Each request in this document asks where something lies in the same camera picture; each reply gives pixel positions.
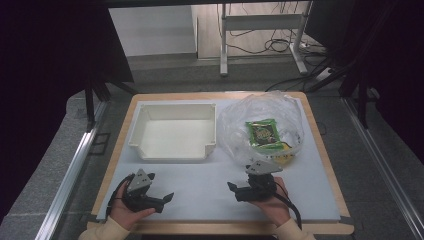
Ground clear plastic bag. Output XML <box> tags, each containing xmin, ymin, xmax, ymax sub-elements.
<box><xmin>216</xmin><ymin>91</ymin><xmax>305</xmax><ymax>168</ymax></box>

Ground black curtain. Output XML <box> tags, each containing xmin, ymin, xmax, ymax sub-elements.
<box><xmin>304</xmin><ymin>0</ymin><xmax>424</xmax><ymax>164</ymax></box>
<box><xmin>0</xmin><ymin>0</ymin><xmax>135</xmax><ymax>223</ymax></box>

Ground metal floor rail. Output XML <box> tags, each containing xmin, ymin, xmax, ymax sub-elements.
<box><xmin>34</xmin><ymin>99</ymin><xmax>110</xmax><ymax>240</ymax></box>
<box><xmin>342</xmin><ymin>96</ymin><xmax>424</xmax><ymax>240</ymax></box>

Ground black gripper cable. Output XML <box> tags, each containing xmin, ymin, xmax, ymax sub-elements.
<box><xmin>274</xmin><ymin>181</ymin><xmax>303</xmax><ymax>231</ymax></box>
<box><xmin>105</xmin><ymin>173</ymin><xmax>135</xmax><ymax>218</ymax></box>

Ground black floor cables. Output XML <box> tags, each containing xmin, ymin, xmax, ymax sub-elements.
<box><xmin>216</xmin><ymin>1</ymin><xmax>334</xmax><ymax>93</ymax></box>

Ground green snack packet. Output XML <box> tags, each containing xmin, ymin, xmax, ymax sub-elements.
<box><xmin>245</xmin><ymin>118</ymin><xmax>285</xmax><ymax>152</ymax></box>

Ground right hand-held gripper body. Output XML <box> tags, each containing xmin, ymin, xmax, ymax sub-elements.
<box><xmin>237</xmin><ymin>160</ymin><xmax>284</xmax><ymax>203</ymax></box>

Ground black metal stand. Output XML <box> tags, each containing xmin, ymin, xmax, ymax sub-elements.
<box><xmin>83</xmin><ymin>78</ymin><xmax>138</xmax><ymax>132</ymax></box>
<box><xmin>338</xmin><ymin>64</ymin><xmax>381</xmax><ymax>130</ymax></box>

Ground white cabinet panel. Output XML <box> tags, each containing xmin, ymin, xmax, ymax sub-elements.
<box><xmin>108</xmin><ymin>4</ymin><xmax>198</xmax><ymax>58</ymax></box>

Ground white table mat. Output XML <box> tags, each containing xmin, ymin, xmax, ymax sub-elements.
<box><xmin>96</xmin><ymin>97</ymin><xmax>342</xmax><ymax>223</ymax></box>

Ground white power strip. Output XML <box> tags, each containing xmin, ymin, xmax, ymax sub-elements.
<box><xmin>313</xmin><ymin>66</ymin><xmax>335</xmax><ymax>83</ymax></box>

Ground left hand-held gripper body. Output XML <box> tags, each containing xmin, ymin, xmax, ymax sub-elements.
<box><xmin>121</xmin><ymin>168</ymin><xmax>166</xmax><ymax>214</ymax></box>

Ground white plastic tray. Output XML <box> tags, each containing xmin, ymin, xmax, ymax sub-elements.
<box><xmin>128</xmin><ymin>102</ymin><xmax>218</xmax><ymax>162</ymax></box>

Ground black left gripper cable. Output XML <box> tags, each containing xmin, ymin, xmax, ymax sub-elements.
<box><xmin>105</xmin><ymin>173</ymin><xmax>135</xmax><ymax>218</ymax></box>

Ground person's left hand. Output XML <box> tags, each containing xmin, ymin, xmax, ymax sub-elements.
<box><xmin>109</xmin><ymin>182</ymin><xmax>157</xmax><ymax>231</ymax></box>

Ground person's right hand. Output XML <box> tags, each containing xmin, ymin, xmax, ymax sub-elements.
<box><xmin>255</xmin><ymin>176</ymin><xmax>293</xmax><ymax>229</ymax></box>

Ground white metal desk frame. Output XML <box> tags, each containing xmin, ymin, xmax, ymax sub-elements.
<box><xmin>218</xmin><ymin>0</ymin><xmax>315</xmax><ymax>77</ymax></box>

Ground yellow snack packet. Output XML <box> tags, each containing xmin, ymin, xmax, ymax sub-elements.
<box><xmin>266</xmin><ymin>142</ymin><xmax>296</xmax><ymax>165</ymax></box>

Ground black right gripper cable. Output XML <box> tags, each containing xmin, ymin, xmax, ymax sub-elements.
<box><xmin>274</xmin><ymin>181</ymin><xmax>303</xmax><ymax>231</ymax></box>

